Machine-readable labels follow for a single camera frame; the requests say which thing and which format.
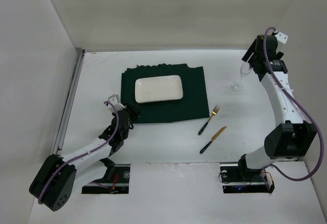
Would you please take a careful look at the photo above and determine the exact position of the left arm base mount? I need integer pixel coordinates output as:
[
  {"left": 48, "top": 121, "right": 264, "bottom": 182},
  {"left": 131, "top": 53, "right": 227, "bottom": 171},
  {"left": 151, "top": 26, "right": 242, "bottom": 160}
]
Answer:
[{"left": 81, "top": 158, "right": 131, "bottom": 194}]

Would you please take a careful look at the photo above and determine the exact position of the dark green cloth napkin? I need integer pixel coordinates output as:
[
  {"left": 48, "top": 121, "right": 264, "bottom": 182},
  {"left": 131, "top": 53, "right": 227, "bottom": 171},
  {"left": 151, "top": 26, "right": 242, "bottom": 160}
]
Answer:
[{"left": 121, "top": 63, "right": 209, "bottom": 124}]

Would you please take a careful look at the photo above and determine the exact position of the gold fork green handle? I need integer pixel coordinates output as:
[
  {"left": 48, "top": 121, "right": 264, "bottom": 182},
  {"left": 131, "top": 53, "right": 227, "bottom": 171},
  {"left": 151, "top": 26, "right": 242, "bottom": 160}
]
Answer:
[{"left": 198, "top": 105, "right": 220, "bottom": 136}]

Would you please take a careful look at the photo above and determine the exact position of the clear champagne flute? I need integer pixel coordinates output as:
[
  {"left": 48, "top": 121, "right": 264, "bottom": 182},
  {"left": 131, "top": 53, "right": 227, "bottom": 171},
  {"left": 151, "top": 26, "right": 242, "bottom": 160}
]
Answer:
[{"left": 230, "top": 62, "right": 252, "bottom": 92}]

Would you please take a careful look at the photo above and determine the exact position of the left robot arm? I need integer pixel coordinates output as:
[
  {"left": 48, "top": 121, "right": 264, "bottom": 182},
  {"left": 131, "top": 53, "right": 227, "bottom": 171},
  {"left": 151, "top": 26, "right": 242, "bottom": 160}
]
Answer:
[{"left": 29, "top": 102, "right": 140, "bottom": 212}]

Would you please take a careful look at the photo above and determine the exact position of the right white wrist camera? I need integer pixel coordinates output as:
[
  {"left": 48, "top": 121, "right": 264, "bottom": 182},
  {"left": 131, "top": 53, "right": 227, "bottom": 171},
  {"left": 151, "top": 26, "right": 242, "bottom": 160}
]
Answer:
[{"left": 274, "top": 32, "right": 289, "bottom": 45}]

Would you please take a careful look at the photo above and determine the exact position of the white rectangular plate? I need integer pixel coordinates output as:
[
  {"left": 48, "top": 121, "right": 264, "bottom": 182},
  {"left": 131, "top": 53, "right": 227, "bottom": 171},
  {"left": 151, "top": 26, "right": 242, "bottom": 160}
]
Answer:
[{"left": 135, "top": 75, "right": 183, "bottom": 103}]

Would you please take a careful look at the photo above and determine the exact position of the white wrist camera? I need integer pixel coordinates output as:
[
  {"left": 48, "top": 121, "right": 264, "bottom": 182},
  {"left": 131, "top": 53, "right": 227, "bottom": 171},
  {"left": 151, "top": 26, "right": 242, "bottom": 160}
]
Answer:
[
  {"left": 274, "top": 32, "right": 289, "bottom": 45},
  {"left": 104, "top": 94, "right": 125, "bottom": 113}
]

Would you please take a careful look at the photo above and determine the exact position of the left aluminium table rail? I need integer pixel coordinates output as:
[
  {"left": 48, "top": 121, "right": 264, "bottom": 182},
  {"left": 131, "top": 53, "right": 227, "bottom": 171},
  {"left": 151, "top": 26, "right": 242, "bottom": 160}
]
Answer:
[{"left": 53, "top": 48, "right": 85, "bottom": 155}]

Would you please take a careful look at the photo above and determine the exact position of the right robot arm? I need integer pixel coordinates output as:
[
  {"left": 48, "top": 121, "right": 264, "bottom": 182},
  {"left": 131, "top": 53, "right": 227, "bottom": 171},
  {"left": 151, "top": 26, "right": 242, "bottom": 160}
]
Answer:
[{"left": 238, "top": 33, "right": 317, "bottom": 179}]

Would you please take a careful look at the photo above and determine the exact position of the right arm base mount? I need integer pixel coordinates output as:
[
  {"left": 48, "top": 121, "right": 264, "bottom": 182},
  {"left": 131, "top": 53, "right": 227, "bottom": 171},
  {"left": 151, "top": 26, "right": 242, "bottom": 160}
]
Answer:
[{"left": 218, "top": 163, "right": 275, "bottom": 194}]

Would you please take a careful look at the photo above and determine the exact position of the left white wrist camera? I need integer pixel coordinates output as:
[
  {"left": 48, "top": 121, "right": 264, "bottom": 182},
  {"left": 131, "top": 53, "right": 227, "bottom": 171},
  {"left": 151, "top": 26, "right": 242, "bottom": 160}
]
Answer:
[{"left": 104, "top": 94, "right": 125, "bottom": 113}]

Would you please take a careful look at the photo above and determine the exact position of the gold knife green handle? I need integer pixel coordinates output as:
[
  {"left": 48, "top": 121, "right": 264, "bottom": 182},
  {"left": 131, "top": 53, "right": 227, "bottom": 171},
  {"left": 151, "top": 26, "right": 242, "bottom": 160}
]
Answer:
[{"left": 199, "top": 126, "right": 226, "bottom": 154}]

